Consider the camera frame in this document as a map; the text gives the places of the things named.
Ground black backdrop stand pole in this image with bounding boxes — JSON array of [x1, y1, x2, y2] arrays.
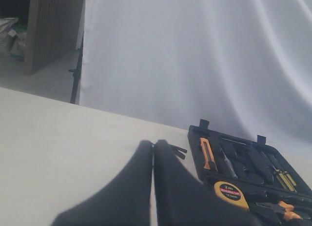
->
[[69, 36, 84, 104]]

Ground black tool case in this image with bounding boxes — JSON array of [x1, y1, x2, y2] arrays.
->
[[188, 120, 312, 226]]

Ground yellow tape measure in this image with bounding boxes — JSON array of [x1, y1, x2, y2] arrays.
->
[[214, 181, 249, 211]]

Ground white backdrop cloth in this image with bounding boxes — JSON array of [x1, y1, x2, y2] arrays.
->
[[79, 0, 312, 158]]

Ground orange handled pliers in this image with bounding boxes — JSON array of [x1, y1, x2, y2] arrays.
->
[[255, 201, 303, 223]]

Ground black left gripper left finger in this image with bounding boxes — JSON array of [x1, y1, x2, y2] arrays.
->
[[52, 140, 153, 226]]

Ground orange utility knife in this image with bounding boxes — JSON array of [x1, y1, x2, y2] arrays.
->
[[200, 138, 217, 171]]

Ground wooden slatted cabinet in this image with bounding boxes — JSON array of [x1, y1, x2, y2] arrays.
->
[[24, 0, 84, 74]]

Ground white sack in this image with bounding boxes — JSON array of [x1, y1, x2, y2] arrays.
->
[[0, 18, 19, 56]]

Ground green printed sack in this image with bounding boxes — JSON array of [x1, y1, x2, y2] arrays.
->
[[10, 25, 27, 61]]

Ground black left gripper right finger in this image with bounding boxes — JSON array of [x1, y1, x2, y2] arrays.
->
[[154, 140, 260, 226]]

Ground yellow black precision screwdriver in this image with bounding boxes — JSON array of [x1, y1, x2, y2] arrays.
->
[[268, 154, 294, 191]]

